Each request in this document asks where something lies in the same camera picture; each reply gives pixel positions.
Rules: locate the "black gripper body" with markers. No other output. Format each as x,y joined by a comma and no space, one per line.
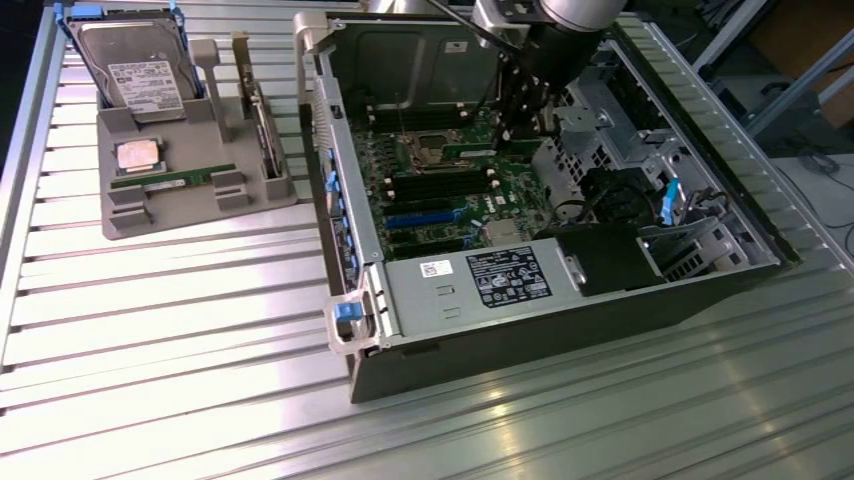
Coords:
557,52

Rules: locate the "silver hard disk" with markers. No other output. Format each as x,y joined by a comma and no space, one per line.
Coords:
137,70

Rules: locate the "silver chipset heatsink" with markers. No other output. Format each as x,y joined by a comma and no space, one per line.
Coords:
501,231

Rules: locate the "black RAM slot bank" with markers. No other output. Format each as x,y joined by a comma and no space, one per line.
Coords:
414,119
441,182

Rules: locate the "graphics card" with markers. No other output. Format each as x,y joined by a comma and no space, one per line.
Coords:
257,110

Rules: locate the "grey power supply unit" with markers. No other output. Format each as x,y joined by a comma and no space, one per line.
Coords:
427,295

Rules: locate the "aluminium frame post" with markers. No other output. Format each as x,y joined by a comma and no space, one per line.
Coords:
794,75

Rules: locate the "black expansion slot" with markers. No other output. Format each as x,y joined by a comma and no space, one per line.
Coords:
422,205

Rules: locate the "green motherboard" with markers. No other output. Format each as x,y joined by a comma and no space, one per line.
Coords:
514,172

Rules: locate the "metal disk bay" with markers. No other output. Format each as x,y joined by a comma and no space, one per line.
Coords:
601,130

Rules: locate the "CPU socket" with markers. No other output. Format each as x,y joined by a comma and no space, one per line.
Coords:
427,152

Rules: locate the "blue expansion slot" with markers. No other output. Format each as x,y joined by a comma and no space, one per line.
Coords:
421,218

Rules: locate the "black open PC case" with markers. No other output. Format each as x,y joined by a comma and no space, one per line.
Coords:
534,360

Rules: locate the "grey parts rack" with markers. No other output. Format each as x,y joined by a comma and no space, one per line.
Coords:
194,200

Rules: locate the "CPU chip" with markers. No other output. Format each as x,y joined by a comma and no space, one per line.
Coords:
141,156

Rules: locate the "green RAM stick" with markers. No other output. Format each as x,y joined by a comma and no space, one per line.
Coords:
174,179
470,149

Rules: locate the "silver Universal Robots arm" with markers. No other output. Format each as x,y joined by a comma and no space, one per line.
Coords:
568,12

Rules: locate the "black case fan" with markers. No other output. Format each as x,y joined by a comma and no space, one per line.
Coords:
617,195

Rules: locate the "blue disk caddy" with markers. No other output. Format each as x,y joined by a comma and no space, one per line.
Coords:
175,30

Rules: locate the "blue case latch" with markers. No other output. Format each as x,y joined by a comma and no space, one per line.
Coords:
343,312

